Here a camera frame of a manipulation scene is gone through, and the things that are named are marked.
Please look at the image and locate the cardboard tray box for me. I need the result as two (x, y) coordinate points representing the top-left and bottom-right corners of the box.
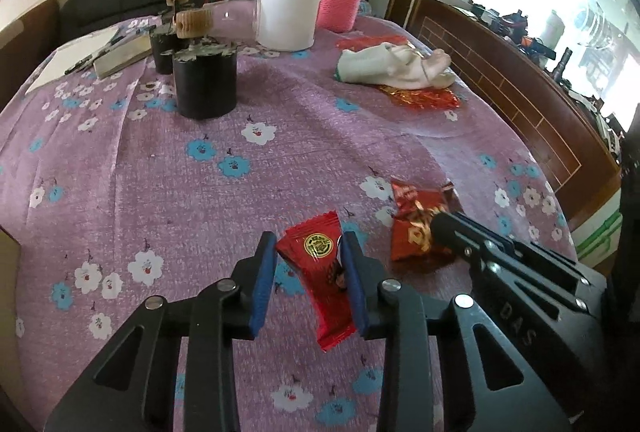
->
(0, 230), (26, 412)

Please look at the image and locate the black pen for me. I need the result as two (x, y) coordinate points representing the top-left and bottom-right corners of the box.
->
(65, 26), (154, 75)

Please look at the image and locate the white plastic jar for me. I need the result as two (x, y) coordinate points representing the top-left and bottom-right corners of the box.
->
(256, 0), (320, 52)

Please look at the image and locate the dark red gold-lettered snack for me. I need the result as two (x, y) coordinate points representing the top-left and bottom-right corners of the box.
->
(390, 179), (460, 265)

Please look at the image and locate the black pot near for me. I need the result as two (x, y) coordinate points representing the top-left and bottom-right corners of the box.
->
(172, 44), (238, 120)

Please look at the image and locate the white cloth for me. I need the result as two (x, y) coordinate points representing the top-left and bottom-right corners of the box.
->
(335, 42), (457, 91)

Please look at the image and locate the white paper sheet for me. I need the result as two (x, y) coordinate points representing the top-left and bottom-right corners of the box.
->
(25, 25), (119, 94)

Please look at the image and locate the black pot far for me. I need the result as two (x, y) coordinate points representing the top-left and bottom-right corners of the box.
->
(150, 24), (189, 75)

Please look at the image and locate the cork stopper near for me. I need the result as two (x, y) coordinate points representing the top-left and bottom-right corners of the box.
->
(174, 9), (213, 39)

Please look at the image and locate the red foil bag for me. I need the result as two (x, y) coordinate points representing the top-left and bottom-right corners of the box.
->
(335, 36), (460, 109)

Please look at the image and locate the purple floral tablecloth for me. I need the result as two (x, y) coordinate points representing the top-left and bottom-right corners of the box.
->
(1, 32), (575, 428)

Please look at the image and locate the tan notebook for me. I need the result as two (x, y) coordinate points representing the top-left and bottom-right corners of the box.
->
(93, 33), (152, 79)

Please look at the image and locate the brown armchair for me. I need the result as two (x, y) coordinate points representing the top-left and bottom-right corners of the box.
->
(0, 0), (60, 108)

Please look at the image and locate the wooden headboard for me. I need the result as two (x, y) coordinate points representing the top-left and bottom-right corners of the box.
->
(384, 0), (624, 233)

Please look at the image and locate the black pot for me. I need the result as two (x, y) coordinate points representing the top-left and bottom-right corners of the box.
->
(172, 44), (238, 120)
(150, 24), (189, 75)

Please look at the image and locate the small red candy packet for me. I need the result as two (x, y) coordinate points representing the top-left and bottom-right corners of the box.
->
(276, 211), (356, 351)

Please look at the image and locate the clear glass bottle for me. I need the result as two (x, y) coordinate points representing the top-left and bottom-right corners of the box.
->
(203, 0), (257, 42)

